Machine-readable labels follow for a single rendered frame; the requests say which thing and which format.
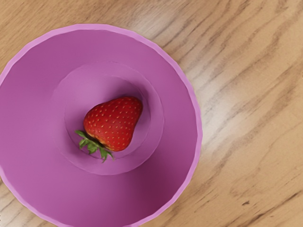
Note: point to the red strawberry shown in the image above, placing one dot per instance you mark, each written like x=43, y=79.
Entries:
x=113, y=123

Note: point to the purple bowl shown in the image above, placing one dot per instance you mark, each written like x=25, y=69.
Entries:
x=42, y=99

